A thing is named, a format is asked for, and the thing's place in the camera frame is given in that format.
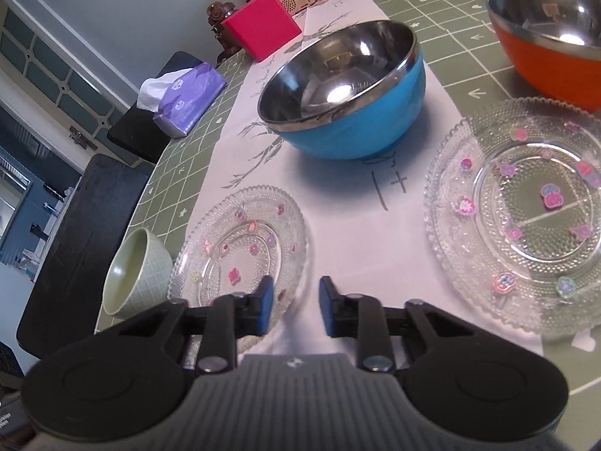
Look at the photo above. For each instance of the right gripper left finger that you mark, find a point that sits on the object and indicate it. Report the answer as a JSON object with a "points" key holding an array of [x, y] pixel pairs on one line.
{"points": [[212, 331]]}

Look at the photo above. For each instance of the large glass plate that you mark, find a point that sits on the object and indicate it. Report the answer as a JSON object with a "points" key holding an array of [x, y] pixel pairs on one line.
{"points": [[512, 211]]}

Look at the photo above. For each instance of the black chair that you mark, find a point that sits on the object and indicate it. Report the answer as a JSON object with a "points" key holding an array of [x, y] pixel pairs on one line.
{"points": [[66, 298], [137, 133]]}

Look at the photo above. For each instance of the blue steel bowl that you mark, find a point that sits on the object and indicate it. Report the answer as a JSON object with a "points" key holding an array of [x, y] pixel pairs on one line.
{"points": [[351, 95]]}

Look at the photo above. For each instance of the green checked tablecloth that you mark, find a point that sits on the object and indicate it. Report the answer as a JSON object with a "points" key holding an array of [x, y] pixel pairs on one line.
{"points": [[366, 216]]}

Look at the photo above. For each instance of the near black chair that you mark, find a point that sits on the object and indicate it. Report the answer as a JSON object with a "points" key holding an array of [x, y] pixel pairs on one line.
{"points": [[66, 298]]}

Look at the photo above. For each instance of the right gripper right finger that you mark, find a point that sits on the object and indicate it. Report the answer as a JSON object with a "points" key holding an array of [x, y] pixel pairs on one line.
{"points": [[363, 318]]}

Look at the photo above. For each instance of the pink cube box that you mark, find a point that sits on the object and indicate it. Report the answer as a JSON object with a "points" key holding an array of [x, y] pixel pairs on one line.
{"points": [[262, 27]]}

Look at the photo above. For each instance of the far black chair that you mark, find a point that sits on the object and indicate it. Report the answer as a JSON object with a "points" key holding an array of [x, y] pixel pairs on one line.
{"points": [[137, 133]]}

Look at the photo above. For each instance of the green ceramic bowl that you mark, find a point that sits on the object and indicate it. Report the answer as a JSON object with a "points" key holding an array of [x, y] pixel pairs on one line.
{"points": [[138, 276]]}

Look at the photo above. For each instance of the white glass panel door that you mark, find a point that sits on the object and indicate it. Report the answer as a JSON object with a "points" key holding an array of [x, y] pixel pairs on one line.
{"points": [[50, 83]]}

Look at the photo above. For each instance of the orange steel bowl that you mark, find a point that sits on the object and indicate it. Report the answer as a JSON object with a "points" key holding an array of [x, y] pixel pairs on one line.
{"points": [[554, 45]]}

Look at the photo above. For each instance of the brown ceramic jar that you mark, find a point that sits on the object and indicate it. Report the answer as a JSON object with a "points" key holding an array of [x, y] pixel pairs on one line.
{"points": [[217, 12]]}

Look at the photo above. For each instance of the purple tissue pack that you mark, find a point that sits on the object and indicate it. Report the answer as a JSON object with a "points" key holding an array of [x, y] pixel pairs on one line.
{"points": [[178, 99]]}

